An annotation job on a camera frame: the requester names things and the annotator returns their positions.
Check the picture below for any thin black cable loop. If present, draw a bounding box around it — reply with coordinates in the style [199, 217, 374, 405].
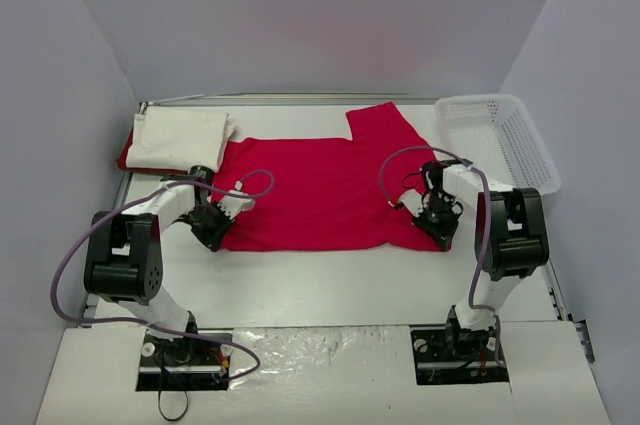
[156, 387, 191, 421]

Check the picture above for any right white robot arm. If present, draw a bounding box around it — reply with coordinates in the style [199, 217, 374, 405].
[399, 160, 549, 358]

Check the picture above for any red t shirt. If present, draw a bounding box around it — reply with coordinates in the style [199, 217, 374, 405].
[116, 132, 162, 174]
[214, 103, 440, 252]

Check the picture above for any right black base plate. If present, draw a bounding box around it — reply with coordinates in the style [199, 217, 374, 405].
[410, 325, 509, 386]

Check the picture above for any white plastic basket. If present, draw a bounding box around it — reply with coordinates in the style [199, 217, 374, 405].
[434, 94, 561, 196]

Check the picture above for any red folded t shirt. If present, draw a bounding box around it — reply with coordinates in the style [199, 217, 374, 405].
[116, 132, 162, 174]

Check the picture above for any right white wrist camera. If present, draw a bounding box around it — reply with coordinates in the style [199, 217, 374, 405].
[391, 189, 426, 217]

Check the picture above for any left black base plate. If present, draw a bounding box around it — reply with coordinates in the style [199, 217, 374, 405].
[135, 329, 233, 392]

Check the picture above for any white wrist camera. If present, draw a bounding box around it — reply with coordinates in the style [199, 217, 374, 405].
[391, 189, 426, 217]
[217, 190, 255, 220]

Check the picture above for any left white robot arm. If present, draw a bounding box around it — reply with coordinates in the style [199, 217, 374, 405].
[84, 166, 254, 363]

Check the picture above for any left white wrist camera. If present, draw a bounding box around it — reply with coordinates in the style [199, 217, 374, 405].
[217, 190, 255, 220]

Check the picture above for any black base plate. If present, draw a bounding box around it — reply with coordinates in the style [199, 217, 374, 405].
[135, 329, 233, 392]
[410, 325, 509, 386]

